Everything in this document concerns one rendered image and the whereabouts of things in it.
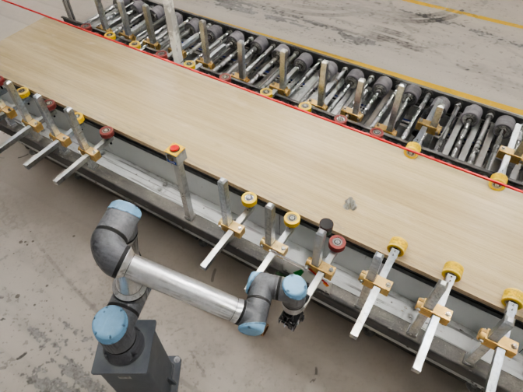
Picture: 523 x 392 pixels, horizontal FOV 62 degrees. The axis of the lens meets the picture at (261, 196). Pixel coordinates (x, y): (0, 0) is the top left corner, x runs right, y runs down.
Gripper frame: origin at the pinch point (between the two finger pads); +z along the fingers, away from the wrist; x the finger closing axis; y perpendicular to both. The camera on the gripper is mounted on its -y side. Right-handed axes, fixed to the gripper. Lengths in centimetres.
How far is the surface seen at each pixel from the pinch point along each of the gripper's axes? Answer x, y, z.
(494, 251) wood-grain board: 64, -75, -8
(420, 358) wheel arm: 50, -7, -14
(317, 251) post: -3.6, -27.1, -16.7
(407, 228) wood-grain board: 25, -67, -7
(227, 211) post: -52, -28, -12
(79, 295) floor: -144, 24, 83
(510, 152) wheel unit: 55, -137, -14
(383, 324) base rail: 33.5, -25.4, 12.6
